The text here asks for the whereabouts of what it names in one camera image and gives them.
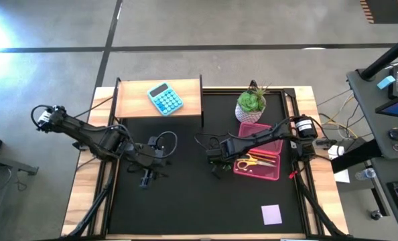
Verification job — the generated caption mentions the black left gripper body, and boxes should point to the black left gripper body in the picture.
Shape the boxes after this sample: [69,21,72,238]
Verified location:
[130,143,169,168]

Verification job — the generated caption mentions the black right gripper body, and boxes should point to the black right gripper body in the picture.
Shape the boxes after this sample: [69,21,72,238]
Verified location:
[206,140,242,165]

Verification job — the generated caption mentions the yellow handled scissors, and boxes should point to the yellow handled scissors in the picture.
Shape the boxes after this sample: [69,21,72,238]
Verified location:
[236,153,277,171]

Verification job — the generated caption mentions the pink plastic pencil case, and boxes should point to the pink plastic pencil case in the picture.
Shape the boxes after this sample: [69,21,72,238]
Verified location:
[233,122,284,181]

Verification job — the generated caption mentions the purple sticky note pad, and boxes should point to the purple sticky note pad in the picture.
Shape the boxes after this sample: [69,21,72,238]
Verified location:
[261,204,283,226]

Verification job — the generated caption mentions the black table mat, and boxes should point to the black table mat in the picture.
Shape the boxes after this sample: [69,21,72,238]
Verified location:
[108,92,306,235]

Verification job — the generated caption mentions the succulent in white pot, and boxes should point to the succulent in white pot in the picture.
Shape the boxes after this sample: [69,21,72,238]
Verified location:
[235,85,270,125]

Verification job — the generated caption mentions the teal calculator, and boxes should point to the teal calculator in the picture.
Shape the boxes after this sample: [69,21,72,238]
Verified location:
[147,82,184,117]

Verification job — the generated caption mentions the white power block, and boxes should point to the white power block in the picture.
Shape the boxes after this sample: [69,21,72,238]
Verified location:
[328,145,346,160]

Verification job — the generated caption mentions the white paper sheet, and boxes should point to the white paper sheet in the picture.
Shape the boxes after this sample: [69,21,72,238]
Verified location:
[332,169,350,184]

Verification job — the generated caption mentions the black desk support bar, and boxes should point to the black desk support bar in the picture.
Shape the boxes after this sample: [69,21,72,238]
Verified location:
[331,139,384,174]

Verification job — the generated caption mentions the clear water bottle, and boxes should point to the clear water bottle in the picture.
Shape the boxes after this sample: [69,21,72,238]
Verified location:
[354,167,377,181]

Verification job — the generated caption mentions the grey side desk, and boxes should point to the grey side desk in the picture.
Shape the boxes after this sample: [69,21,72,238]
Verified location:
[346,66,398,241]

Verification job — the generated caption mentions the blue sticky note pad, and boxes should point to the blue sticky note pad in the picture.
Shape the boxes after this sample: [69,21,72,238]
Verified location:
[376,75,397,90]

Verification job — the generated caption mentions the black slanted pole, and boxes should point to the black slanted pole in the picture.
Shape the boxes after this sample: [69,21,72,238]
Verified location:
[359,31,398,81]

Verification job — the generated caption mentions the wooden shelf with black frame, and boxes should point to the wooden shelf with black frame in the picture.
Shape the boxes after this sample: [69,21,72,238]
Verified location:
[113,75,205,128]

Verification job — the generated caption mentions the black aluminium table frame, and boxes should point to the black aluminium table frame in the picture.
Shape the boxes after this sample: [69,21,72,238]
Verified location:
[60,87,354,241]

